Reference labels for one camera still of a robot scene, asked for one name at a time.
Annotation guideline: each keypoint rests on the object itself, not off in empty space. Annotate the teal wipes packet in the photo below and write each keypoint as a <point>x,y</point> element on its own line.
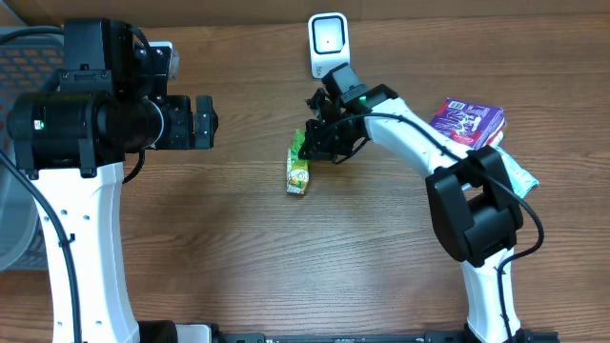
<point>522,181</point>

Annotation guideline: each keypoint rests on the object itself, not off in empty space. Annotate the white barcode scanner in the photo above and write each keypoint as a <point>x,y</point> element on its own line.
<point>329,42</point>

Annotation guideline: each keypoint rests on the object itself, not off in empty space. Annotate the white tube gold cap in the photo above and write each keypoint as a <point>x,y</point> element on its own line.
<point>496,140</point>

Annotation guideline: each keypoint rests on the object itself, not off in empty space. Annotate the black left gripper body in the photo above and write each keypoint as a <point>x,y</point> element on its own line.
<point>178,122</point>

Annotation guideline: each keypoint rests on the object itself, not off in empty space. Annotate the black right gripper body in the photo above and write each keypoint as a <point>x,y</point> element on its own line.
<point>324,131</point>

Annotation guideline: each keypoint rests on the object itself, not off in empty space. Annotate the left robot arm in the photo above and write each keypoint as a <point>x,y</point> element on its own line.
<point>108,100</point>

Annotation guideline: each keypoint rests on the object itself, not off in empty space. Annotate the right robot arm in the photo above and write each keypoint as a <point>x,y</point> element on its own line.
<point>475,213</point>

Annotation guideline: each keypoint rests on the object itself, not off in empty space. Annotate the grey plastic mesh basket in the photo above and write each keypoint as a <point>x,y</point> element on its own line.
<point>27,63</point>

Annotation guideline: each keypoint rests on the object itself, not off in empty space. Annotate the purple snack packet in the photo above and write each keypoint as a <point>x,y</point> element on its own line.
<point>468,123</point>

